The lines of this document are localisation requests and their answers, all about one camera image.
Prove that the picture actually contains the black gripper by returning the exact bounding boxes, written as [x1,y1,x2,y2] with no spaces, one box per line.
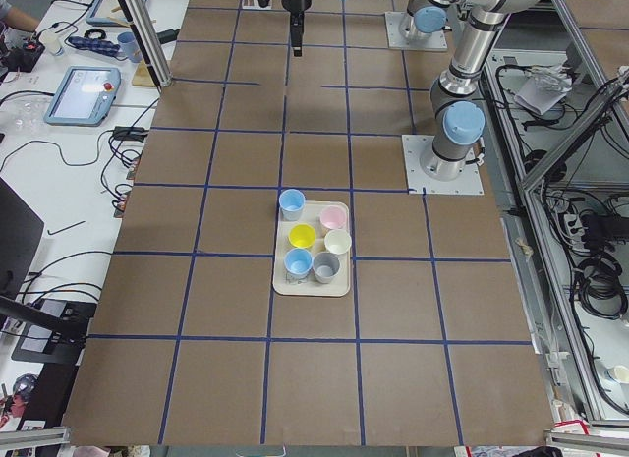
[281,0,311,57]

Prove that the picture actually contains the light blue plastic cup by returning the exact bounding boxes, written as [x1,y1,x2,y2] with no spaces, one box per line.
[278,189,306,221]

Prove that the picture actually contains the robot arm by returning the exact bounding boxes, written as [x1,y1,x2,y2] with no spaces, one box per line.
[420,0,540,182]
[399,0,448,42]

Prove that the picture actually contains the pink plastic cup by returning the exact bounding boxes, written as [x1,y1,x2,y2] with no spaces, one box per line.
[318,205,348,233]

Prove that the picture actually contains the yellow plastic cup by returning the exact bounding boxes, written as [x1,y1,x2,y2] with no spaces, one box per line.
[288,223,316,250]

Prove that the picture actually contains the pale green plastic cup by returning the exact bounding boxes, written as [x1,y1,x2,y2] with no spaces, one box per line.
[323,229,352,256]

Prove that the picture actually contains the white paper cup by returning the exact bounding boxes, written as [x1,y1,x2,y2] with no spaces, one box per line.
[38,29,64,57]

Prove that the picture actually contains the grey plastic cup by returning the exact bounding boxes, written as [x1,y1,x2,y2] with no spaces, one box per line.
[313,252,340,284]

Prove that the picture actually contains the person hand at desk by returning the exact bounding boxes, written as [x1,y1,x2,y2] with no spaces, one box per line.
[1,6,39,33]

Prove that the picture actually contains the wooden stand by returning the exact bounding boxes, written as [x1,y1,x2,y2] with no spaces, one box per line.
[132,61,161,88]

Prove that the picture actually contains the blue mug on desk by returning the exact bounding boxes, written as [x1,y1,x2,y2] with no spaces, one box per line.
[117,31,143,64]

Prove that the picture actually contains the far teach pendant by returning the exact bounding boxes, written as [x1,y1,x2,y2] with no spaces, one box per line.
[86,0,128,27]

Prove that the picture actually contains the teach pendant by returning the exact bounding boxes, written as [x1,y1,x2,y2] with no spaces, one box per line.
[43,66,121,127]
[86,0,128,27]

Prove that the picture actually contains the black power adapter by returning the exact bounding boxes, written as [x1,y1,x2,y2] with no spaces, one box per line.
[112,126,148,142]

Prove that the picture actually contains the near teach pendant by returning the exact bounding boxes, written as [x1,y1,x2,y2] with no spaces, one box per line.
[43,66,121,127]

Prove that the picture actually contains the cream plastic tray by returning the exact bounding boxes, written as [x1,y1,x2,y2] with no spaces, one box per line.
[272,200,351,297]

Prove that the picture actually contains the black monitor stand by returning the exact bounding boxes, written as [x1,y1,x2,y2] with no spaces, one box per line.
[1,181,95,365]

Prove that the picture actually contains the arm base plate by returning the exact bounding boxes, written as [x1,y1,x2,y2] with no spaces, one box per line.
[402,135,485,196]
[384,12,447,52]

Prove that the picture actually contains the aluminium frame post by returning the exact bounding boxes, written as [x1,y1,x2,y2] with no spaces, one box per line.
[118,0,172,90]

